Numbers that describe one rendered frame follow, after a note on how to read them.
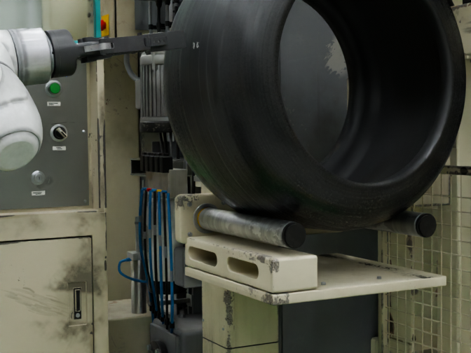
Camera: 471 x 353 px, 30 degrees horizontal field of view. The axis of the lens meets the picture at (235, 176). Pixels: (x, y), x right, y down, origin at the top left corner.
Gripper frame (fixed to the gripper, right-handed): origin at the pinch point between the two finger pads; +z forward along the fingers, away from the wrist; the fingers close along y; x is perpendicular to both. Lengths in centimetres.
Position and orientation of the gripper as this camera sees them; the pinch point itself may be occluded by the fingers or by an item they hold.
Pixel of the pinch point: (164, 41)
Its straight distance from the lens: 150.0
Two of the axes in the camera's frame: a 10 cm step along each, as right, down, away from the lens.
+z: 8.8, -1.7, 4.5
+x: 1.3, 9.8, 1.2
